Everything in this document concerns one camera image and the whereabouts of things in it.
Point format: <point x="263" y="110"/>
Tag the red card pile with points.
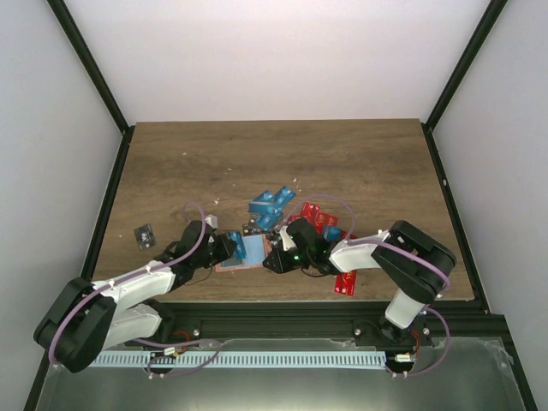
<point x="324" y="223"/>

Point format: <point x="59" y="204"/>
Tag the lone black card far left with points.
<point x="145" y="237"/>

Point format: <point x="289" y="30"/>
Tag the metal sheet front panel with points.
<point x="463" y="374"/>

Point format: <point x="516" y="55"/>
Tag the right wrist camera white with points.
<point x="285" y="241"/>

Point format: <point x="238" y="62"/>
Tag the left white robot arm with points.
<point x="89" y="317"/>

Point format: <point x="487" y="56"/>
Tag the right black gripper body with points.
<point x="287" y="265"/>

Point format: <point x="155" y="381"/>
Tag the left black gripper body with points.
<point x="208" y="260"/>

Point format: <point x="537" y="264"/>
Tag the black cards under blue pile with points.
<point x="250" y="229"/>

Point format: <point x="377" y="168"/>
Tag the red VIP card front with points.
<point x="345" y="283"/>

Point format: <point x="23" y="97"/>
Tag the blue card pile top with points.
<point x="269" y="207"/>

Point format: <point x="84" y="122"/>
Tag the left black frame post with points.
<point x="67" y="23"/>

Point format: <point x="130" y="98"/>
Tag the right black frame post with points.
<point x="480" y="34"/>

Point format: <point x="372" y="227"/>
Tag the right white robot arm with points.
<point x="418" y="265"/>

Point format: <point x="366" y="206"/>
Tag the black frame post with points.
<point x="67" y="23"/>
<point x="480" y="34"/>

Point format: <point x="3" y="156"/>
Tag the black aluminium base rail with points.
<point x="358" y="321"/>

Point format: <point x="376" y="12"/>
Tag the light blue slotted cable duct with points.
<point x="246" y="359"/>

